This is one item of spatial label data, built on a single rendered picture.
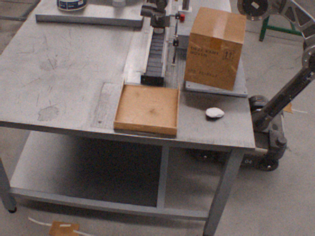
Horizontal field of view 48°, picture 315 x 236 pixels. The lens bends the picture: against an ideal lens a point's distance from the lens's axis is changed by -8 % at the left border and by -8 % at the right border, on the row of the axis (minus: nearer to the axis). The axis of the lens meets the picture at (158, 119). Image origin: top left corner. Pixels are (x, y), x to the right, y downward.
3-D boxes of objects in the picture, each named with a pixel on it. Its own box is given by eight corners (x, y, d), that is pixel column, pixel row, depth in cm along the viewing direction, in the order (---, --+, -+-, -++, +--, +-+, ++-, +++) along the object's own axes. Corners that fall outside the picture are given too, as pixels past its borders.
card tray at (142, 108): (123, 84, 180) (124, 77, 177) (179, 90, 180) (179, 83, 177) (113, 128, 158) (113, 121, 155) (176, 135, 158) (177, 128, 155)
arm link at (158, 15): (165, 17, 182) (167, 7, 183) (151, 14, 182) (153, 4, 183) (164, 22, 189) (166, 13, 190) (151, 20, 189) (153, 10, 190)
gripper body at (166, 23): (151, 16, 196) (151, 9, 189) (170, 17, 196) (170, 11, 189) (149, 26, 195) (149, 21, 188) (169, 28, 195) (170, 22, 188)
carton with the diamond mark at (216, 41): (194, 49, 204) (200, 5, 186) (237, 59, 201) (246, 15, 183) (183, 80, 182) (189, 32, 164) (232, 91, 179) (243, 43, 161)
